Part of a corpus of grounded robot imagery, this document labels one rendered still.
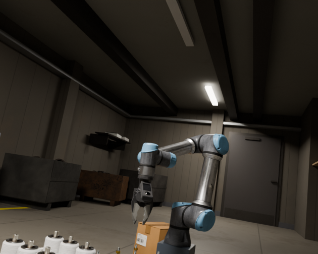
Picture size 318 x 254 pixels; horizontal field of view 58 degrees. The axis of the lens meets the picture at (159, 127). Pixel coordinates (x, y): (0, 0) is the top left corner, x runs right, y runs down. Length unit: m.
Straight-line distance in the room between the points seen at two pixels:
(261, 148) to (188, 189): 2.13
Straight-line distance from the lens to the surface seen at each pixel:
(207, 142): 1.65
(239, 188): 7.56
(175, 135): 8.01
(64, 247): 1.62
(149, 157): 1.31
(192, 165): 7.79
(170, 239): 1.69
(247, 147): 7.65
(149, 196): 1.24
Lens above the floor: 0.63
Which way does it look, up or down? 11 degrees up
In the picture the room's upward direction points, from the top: 9 degrees clockwise
